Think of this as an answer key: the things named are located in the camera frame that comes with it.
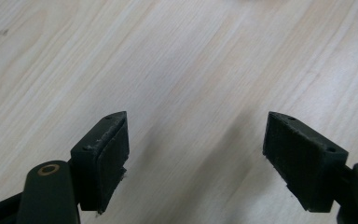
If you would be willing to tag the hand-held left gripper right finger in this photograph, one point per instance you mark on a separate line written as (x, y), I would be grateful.
(301, 161)

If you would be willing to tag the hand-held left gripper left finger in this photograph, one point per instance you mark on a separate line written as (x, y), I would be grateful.
(101, 161)

